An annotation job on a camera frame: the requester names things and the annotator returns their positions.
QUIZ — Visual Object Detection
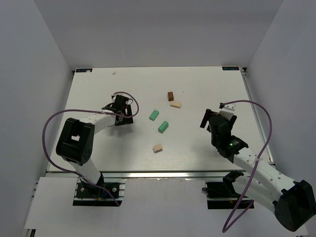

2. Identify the green rectangular block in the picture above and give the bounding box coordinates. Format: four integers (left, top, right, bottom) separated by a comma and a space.
149, 110, 159, 121

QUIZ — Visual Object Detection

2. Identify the dark brown wood block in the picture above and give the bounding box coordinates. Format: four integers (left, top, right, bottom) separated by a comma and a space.
167, 91, 174, 102

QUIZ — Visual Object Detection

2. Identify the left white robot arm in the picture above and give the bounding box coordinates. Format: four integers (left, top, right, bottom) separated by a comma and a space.
56, 93, 134, 186

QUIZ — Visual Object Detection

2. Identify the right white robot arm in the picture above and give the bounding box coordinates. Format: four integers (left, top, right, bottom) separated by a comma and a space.
200, 107, 316, 232

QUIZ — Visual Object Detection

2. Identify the green cylinder block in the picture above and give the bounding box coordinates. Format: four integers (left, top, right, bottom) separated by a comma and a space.
158, 121, 169, 133

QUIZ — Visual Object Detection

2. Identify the small light wood block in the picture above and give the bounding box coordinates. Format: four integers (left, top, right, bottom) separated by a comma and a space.
153, 144, 163, 153

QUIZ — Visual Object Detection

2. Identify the left blue corner label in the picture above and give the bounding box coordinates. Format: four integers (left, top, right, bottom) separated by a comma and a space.
75, 68, 92, 73

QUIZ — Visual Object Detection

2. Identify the blue corner label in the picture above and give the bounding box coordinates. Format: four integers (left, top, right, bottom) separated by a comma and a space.
222, 66, 239, 71
75, 68, 92, 73

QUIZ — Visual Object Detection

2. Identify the right blue corner label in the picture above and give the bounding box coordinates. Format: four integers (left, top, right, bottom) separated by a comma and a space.
222, 66, 239, 71

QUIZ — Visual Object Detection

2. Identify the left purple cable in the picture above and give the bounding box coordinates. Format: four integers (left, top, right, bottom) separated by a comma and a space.
42, 91, 139, 207

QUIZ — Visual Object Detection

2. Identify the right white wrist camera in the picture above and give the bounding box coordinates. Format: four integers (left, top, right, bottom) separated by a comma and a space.
218, 103, 236, 120

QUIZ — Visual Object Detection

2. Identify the aluminium front rail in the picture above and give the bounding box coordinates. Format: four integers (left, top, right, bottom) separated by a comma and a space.
45, 170, 277, 181

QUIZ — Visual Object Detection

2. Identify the aluminium rail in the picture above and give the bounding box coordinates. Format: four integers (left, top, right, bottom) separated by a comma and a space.
45, 170, 277, 181
240, 68, 275, 166

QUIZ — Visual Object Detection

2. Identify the aluminium right side rail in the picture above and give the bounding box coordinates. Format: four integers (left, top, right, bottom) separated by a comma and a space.
240, 68, 275, 166

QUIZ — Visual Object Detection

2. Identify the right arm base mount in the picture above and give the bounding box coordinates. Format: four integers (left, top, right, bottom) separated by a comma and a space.
202, 170, 244, 210

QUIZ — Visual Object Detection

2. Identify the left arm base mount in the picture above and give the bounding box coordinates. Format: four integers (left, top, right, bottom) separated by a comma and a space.
73, 181, 125, 207

